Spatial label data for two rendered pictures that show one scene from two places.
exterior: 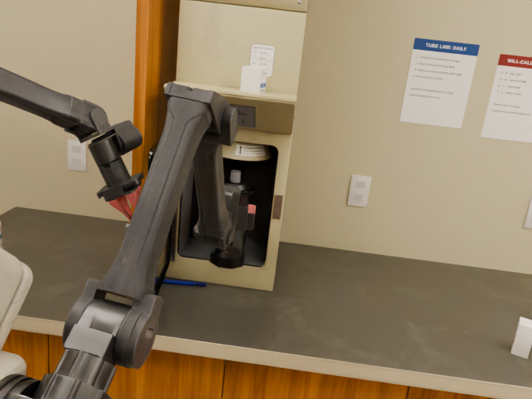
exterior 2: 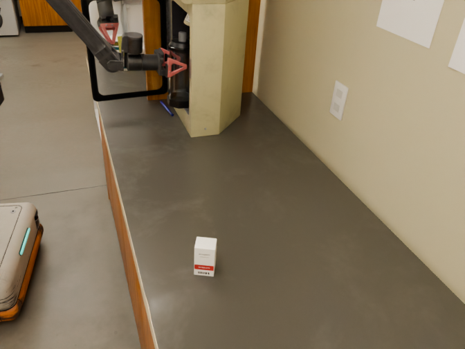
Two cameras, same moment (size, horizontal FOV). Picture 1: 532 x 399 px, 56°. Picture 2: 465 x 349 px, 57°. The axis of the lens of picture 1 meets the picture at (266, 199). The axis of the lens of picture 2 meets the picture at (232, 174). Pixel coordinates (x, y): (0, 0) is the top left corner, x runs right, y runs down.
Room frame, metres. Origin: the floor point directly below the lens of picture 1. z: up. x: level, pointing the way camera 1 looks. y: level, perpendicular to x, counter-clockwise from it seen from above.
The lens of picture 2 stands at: (0.87, -1.39, 1.70)
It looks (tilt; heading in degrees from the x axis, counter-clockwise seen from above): 33 degrees down; 65
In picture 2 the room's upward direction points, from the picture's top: 4 degrees clockwise
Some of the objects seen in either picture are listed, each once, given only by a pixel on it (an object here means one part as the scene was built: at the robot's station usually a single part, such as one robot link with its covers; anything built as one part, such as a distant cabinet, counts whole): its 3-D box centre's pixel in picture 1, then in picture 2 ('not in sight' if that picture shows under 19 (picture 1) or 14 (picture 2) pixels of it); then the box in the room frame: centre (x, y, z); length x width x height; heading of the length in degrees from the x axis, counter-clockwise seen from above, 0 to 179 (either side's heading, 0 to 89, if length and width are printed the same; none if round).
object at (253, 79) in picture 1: (253, 79); not in sight; (1.27, 0.06, 1.54); 0.05 x 0.05 x 0.06; 76
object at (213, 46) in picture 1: (236, 147); (213, 19); (1.45, 0.10, 1.33); 0.32 x 0.25 x 0.77; 87
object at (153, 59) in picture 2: (226, 218); (151, 62); (1.22, 0.10, 1.19); 0.10 x 0.07 x 0.07; 87
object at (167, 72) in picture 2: (242, 213); (173, 65); (1.29, 0.06, 1.18); 0.09 x 0.07 x 0.07; 177
